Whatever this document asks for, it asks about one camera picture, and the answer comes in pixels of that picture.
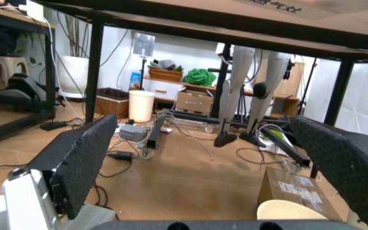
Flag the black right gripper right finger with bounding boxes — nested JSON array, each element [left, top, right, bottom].
[[290, 116, 368, 230]]

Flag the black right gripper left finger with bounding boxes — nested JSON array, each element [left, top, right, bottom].
[[0, 114, 118, 230]]

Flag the cream round bin rim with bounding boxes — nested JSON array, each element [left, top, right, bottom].
[[256, 199, 329, 220]]

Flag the cream plastic trash bin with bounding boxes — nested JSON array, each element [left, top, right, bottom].
[[128, 90, 156, 123]]

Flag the flat black power brick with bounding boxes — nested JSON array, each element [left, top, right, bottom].
[[39, 121, 69, 131]]

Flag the black power adapter plug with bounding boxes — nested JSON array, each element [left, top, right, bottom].
[[107, 151, 134, 161]]

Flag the long black metal beam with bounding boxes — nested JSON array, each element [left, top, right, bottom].
[[263, 128, 311, 168]]

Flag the grey power strip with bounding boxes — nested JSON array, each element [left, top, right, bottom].
[[118, 124, 149, 142]]

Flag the labelled brown cardboard box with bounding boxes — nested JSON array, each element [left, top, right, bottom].
[[257, 167, 344, 221]]

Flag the brown lined storage basket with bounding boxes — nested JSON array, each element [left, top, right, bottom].
[[94, 87, 130, 119]]

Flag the short black metal beam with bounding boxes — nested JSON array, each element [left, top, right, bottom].
[[145, 116, 167, 150]]

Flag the black and grey backpack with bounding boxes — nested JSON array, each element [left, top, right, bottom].
[[0, 73, 60, 113]]

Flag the blue printed box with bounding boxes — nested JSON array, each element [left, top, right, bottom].
[[129, 71, 144, 92]]

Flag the light wooden cabinet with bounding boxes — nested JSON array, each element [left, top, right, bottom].
[[272, 61, 307, 118]]

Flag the beige plastic stool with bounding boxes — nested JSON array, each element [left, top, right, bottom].
[[0, 56, 30, 88]]

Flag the white drawer cabinet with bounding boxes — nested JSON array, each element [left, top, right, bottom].
[[141, 76, 185, 101]]

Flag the wooden crate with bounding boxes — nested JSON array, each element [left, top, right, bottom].
[[147, 67, 184, 83]]

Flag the black wheeled stand base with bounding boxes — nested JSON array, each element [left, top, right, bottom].
[[170, 108, 289, 133]]

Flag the open brown cardboard box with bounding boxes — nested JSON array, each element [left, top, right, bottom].
[[175, 89, 214, 115]]

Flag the grey panel on stand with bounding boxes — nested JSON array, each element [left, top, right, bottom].
[[132, 32, 157, 57]]

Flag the white humanoid robot legs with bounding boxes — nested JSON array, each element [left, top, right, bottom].
[[213, 45, 293, 147]]

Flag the green crumpled cloth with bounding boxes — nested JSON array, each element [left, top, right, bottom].
[[183, 68, 218, 87]]

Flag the white power strip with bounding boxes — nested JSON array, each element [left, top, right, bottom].
[[24, 0, 45, 21]]

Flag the dark framed wooden table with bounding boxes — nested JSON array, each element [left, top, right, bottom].
[[32, 0, 368, 127]]

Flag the black floor cable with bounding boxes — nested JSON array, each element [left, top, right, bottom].
[[236, 147, 288, 166]]

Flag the white floor cable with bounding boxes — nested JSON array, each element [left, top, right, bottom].
[[170, 124, 216, 161]]

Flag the wooden desk with black frame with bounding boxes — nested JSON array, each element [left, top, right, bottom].
[[0, 4, 58, 150]]

